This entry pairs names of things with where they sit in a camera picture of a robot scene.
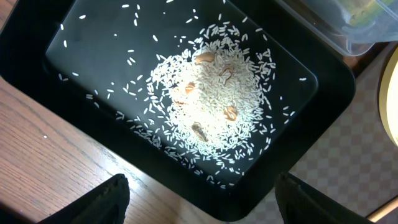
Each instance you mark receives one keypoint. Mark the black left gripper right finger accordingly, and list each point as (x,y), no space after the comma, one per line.
(300,203)

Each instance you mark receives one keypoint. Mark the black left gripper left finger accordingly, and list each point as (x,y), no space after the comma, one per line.
(105,204)

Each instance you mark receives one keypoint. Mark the yellow plate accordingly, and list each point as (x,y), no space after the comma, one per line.
(387,97)

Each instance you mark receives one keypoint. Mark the green yellow snack wrapper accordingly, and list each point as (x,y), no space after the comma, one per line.
(360,13)

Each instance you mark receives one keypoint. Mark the dark brown tray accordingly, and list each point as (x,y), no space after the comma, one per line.
(355,162)

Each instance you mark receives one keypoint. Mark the wooden chopstick left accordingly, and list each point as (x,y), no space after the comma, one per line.
(384,210)

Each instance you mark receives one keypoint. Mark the nut shell pieces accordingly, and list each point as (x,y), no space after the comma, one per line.
(206,96)

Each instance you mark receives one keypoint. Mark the pile of rice grains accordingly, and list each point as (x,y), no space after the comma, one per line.
(126,57)

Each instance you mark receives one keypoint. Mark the black plastic bin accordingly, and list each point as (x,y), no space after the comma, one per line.
(31,27)

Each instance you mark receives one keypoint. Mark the clear plastic bin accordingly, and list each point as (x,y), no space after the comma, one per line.
(351,27)

